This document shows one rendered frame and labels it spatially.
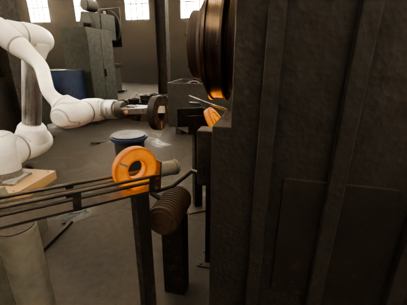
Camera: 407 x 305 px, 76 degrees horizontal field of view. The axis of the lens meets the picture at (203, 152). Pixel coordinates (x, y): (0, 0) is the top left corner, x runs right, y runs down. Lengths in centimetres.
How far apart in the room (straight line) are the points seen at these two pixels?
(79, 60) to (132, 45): 804
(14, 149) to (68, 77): 296
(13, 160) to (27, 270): 77
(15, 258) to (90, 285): 53
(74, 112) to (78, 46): 361
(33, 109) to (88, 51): 296
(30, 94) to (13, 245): 94
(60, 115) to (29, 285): 62
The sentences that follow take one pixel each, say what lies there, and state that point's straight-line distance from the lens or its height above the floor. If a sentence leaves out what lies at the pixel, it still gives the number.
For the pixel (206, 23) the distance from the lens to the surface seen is 104.
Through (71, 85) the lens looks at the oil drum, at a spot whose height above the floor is 67.
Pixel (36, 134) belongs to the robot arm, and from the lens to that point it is 183.
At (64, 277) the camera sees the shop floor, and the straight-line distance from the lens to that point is 165.
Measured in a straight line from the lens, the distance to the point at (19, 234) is 108.
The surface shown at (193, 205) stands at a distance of 203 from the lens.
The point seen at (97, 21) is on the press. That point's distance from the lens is 903.
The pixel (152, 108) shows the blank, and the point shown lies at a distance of 115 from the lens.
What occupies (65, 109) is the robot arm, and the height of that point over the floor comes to 86.
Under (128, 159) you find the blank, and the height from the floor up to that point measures 75.
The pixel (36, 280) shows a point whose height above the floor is 32.
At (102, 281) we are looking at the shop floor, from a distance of 156.
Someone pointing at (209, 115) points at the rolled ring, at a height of 80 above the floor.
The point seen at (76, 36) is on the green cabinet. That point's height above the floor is 136.
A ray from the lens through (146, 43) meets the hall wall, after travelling 1240.
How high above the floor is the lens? 106
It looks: 20 degrees down
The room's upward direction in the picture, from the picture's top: straight up
